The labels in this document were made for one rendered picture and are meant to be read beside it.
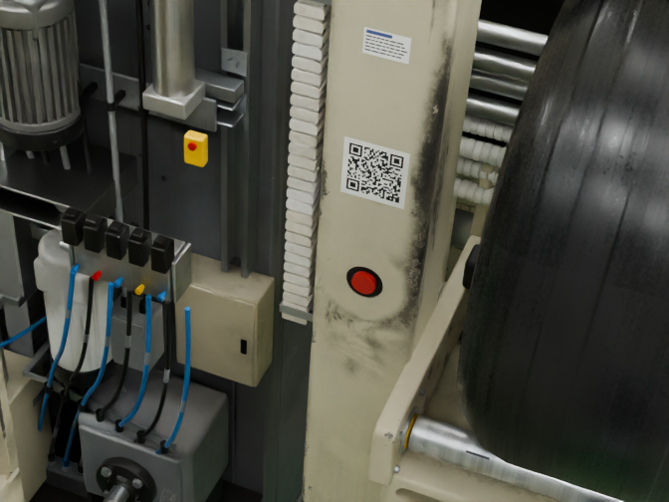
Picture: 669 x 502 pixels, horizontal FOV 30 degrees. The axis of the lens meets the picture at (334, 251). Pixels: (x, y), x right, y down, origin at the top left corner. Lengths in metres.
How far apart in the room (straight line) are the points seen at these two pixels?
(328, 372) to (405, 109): 0.42
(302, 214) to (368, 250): 0.09
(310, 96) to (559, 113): 0.32
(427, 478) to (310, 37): 0.55
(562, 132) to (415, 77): 0.20
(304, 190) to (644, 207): 0.45
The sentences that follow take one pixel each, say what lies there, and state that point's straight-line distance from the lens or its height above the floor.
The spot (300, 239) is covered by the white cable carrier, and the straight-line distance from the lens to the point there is 1.48.
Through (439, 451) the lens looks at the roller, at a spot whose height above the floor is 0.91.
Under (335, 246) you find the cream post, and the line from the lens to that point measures 1.45.
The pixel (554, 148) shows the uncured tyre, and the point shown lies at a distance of 1.15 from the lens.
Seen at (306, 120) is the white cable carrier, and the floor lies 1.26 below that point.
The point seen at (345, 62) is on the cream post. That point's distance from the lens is 1.31.
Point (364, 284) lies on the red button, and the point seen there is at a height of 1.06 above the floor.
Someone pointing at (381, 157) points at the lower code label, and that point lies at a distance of 1.35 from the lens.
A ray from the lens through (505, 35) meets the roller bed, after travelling 1.71.
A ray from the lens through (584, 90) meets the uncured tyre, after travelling 1.16.
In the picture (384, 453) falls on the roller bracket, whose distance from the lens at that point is 1.48.
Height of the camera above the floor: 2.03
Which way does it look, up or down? 40 degrees down
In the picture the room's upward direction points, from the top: 4 degrees clockwise
